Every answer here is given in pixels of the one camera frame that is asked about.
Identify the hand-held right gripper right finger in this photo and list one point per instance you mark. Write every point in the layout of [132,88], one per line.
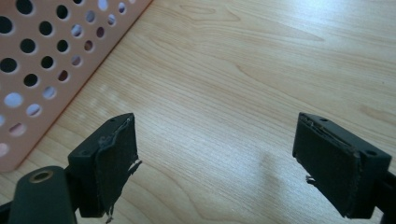
[336,168]

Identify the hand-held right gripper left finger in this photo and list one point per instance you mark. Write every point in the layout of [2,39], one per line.
[102,168]

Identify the pink perforated plastic basket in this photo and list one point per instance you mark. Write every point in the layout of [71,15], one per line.
[46,68]

